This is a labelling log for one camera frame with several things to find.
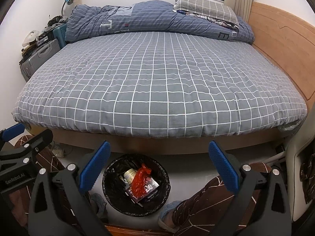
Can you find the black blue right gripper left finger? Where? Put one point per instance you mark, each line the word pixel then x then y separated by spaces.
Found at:
pixel 58 203

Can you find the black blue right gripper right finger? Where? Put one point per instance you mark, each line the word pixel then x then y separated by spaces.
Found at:
pixel 271 215

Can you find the red plastic bag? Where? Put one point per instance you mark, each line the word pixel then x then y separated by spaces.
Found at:
pixel 139 180

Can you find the brown printed carton box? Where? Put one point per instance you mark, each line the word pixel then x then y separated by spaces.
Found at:
pixel 150 186

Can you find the black trash bin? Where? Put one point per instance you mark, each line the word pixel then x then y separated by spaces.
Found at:
pixel 114 185

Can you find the grey slipper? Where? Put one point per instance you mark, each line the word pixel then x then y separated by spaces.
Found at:
pixel 165 218

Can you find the grey suitcase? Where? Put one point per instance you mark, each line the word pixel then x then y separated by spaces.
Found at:
pixel 29 65

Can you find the white helmet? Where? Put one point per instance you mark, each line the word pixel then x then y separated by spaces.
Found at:
pixel 30 38

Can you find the teal plastic stool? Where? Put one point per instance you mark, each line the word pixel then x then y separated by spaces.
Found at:
pixel 59 33

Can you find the blue striped duvet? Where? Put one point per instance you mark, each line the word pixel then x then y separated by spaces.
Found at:
pixel 91 21

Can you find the grey checked bed sheet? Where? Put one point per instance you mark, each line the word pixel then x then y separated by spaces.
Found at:
pixel 160 85

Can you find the blue desk lamp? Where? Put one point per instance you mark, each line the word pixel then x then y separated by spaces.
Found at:
pixel 66 2

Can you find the wooden headboard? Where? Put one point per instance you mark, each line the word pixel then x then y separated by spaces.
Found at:
pixel 288 42

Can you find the grey checked pillow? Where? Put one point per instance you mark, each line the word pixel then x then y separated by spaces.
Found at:
pixel 208 8

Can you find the wooden bed frame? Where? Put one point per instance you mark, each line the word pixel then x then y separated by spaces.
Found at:
pixel 165 146

